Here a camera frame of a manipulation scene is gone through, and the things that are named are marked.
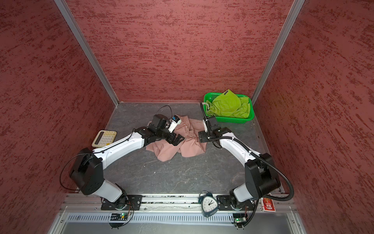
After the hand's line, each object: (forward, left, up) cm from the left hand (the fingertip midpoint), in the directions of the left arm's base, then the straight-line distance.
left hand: (177, 136), depth 85 cm
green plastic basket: (+23, -37, -12) cm, 45 cm away
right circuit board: (-39, -33, -14) cm, 53 cm away
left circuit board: (-39, +29, -16) cm, 51 cm away
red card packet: (-33, -48, -11) cm, 59 cm away
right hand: (+2, -16, -4) cm, 17 cm away
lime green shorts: (+36, -39, -8) cm, 54 cm away
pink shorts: (-1, -7, -10) cm, 13 cm away
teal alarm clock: (-34, -18, -9) cm, 39 cm away
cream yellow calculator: (+5, +52, -12) cm, 54 cm away
